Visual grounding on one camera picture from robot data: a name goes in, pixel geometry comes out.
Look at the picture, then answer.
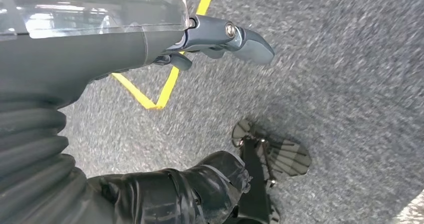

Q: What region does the yellow floor tape square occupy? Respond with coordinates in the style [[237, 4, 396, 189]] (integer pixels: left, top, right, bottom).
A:
[[110, 0, 215, 110]]

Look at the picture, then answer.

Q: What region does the black robot leg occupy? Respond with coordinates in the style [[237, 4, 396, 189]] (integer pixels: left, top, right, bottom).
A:
[[87, 150, 253, 224]]

